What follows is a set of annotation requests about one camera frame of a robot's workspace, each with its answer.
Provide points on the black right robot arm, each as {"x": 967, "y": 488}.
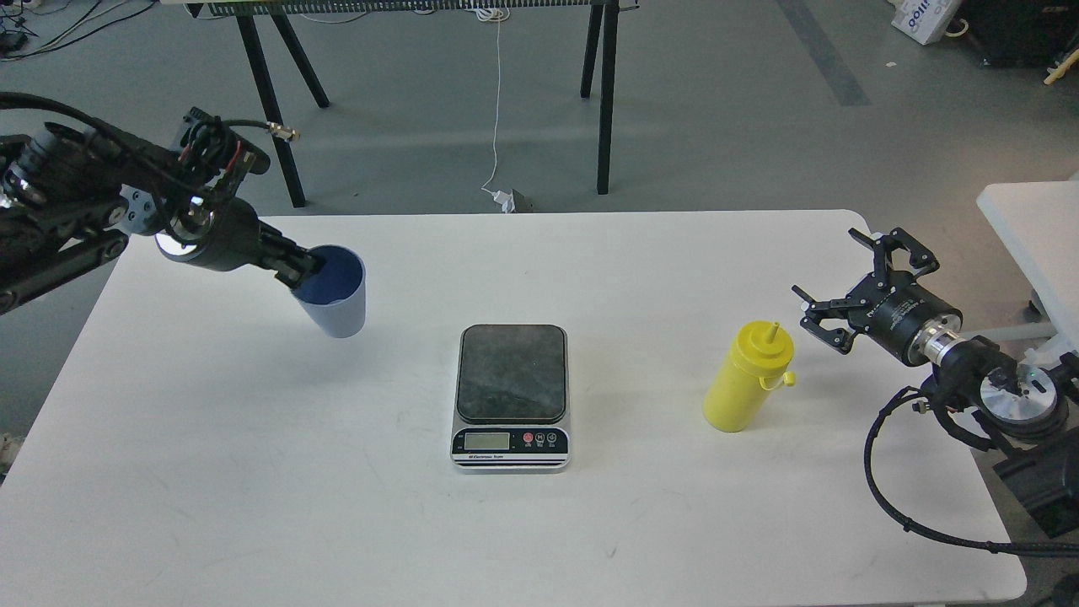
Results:
{"x": 979, "y": 395}

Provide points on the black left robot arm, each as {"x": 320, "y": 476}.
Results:
{"x": 72, "y": 200}

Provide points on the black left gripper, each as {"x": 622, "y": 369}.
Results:
{"x": 235, "y": 238}

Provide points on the digital kitchen scale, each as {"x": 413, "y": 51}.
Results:
{"x": 511, "y": 400}

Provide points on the white side table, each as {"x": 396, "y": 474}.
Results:
{"x": 1038, "y": 224}

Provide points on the yellow squeeze bottle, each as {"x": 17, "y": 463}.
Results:
{"x": 754, "y": 367}

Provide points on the white power adapter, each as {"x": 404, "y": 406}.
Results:
{"x": 505, "y": 201}

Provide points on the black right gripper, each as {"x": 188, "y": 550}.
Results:
{"x": 902, "y": 316}

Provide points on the white cardboard box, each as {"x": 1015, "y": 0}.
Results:
{"x": 925, "y": 22}

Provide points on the blue ribbed plastic cup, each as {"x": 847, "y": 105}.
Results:
{"x": 334, "y": 297}

